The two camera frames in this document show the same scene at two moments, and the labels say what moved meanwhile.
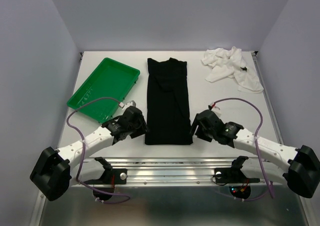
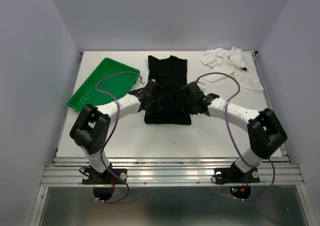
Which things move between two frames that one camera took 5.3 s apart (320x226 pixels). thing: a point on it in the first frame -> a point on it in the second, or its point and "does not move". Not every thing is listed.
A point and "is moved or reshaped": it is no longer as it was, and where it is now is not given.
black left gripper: (142, 129) -> (156, 108)
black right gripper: (198, 132) -> (185, 109)
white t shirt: (231, 64) does not move
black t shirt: (168, 117) is moved or reshaped
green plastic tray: (110, 79) does not move
